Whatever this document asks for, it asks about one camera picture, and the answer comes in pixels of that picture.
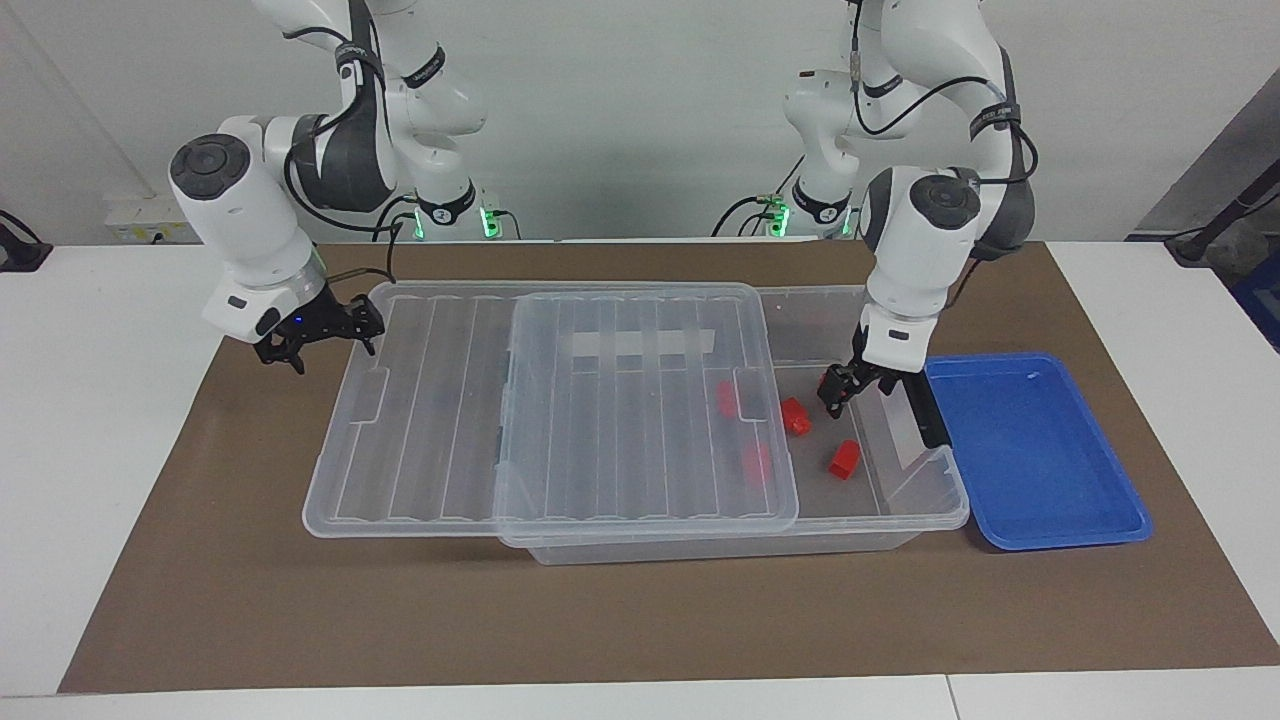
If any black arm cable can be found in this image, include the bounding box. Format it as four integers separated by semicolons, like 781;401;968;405
848;0;1041;306
283;20;421;286

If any blue crate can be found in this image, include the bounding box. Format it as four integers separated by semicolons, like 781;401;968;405
1228;255;1280;351

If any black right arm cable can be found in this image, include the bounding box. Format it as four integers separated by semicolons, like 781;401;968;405
283;20;421;286

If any black stand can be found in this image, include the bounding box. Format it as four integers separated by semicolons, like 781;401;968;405
1165;160;1280;266

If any black base cable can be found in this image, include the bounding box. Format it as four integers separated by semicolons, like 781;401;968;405
712;150;806;238

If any black clamp object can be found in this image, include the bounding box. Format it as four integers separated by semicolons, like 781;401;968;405
0;210;53;273

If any white wall socket box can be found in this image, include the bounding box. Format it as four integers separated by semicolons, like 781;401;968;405
105;195;213;244

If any black box latch handle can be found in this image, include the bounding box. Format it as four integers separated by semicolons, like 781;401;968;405
903;370;953;451

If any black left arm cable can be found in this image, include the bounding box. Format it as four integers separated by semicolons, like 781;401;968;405
848;0;1041;306

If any clear ribbed box lid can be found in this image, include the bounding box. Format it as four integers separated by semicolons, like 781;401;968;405
302;282;801;541

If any clear plastic storage box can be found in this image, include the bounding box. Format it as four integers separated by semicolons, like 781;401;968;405
495;285;971;566

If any brown table mat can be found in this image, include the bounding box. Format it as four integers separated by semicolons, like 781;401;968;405
58;240;1280;694

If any white tape strip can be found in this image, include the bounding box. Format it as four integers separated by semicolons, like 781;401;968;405
560;330;717;359

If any blue plastic tray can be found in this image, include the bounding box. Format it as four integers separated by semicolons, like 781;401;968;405
922;352;1154;552

